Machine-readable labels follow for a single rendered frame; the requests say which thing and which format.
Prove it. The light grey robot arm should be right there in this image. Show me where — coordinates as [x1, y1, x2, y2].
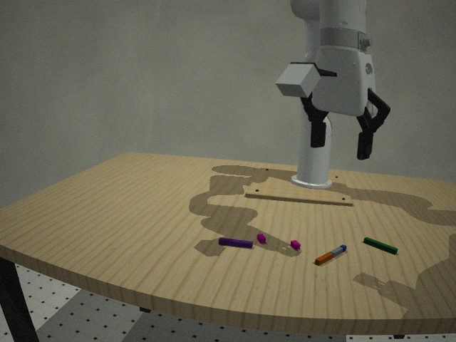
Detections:
[275, 0, 373, 189]

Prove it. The green rod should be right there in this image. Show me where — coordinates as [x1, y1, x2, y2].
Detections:
[363, 237, 398, 255]

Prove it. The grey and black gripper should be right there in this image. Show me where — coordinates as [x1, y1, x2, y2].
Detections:
[300, 45, 390, 160]

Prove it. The purple rod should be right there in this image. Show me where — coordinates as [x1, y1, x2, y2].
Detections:
[219, 237, 253, 249]

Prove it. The magenta rod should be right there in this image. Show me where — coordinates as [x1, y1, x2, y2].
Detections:
[290, 240, 301, 250]
[257, 234, 266, 244]

